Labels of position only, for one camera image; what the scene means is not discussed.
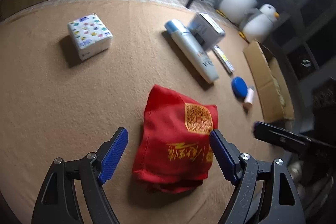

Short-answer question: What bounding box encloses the dark shelving unit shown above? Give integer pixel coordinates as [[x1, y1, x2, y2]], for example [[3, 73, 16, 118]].
[[271, 0, 335, 132]]

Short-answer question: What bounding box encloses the brown cardboard box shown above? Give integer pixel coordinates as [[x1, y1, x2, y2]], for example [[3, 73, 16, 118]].
[[243, 40, 294, 123]]

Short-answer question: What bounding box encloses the patterned white tissue pack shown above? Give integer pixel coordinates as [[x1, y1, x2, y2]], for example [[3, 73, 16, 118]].
[[67, 13, 113, 61]]

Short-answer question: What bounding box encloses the clear silver rectangular box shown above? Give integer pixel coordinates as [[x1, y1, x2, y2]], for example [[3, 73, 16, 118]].
[[187, 13, 226, 51]]

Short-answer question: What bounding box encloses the white Aqua sunscreen tube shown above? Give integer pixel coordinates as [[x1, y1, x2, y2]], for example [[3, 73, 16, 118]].
[[165, 19, 219, 84]]

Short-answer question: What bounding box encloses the slim white patterned stick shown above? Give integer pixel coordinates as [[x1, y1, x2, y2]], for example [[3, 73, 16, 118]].
[[213, 46, 235, 75]]

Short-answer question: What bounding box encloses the blue round lid jar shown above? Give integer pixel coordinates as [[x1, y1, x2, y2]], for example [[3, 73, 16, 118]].
[[231, 77, 248, 98]]

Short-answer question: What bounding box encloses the red drawstring cloth bag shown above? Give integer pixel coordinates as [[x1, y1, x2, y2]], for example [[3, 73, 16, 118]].
[[132, 85, 218, 194]]

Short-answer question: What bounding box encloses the small white pink bottle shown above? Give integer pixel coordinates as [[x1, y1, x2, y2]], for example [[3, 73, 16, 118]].
[[243, 86, 255, 110]]

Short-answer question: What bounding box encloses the small white penguin plush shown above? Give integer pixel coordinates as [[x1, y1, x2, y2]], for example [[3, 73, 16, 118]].
[[239, 4, 280, 43]]

